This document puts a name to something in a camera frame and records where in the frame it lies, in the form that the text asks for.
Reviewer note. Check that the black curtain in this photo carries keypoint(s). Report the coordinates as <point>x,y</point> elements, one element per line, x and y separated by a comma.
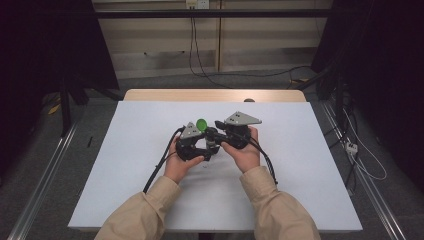
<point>383,66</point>
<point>40,66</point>

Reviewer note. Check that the yellow floor tape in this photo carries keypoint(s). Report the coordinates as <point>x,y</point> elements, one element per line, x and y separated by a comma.
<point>54,109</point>
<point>300,80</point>

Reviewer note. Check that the wooden table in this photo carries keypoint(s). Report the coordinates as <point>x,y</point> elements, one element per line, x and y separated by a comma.
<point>200,95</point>

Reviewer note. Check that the white table board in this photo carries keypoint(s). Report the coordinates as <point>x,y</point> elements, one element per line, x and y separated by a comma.
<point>133,150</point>

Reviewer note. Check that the person's left hand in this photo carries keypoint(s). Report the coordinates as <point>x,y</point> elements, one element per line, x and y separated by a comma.
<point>178,168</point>

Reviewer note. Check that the aluminium floor rail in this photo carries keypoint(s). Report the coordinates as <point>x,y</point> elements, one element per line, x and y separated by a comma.
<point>43,181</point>
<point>373,190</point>

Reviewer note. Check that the green bottle cap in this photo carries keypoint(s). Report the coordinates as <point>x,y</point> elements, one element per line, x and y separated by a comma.
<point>201,124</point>

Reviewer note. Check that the white wall socket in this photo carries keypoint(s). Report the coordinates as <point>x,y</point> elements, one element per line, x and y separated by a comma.
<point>197,3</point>

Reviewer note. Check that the person's right hand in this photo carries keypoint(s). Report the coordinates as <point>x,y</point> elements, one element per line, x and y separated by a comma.
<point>245,155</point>

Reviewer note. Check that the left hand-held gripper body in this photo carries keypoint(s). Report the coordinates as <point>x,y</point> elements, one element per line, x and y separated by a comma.
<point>188,148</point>

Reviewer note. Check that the black horizontal bar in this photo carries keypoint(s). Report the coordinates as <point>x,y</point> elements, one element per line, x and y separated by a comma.
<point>213,13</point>

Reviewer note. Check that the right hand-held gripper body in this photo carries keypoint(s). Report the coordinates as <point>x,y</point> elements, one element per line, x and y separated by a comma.
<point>238,131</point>

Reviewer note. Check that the small black floor item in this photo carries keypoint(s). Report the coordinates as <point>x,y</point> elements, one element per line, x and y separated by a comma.
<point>89,142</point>

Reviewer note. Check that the black metal stand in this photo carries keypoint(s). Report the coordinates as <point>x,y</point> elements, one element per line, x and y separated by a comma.
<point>65,110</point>
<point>339,96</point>

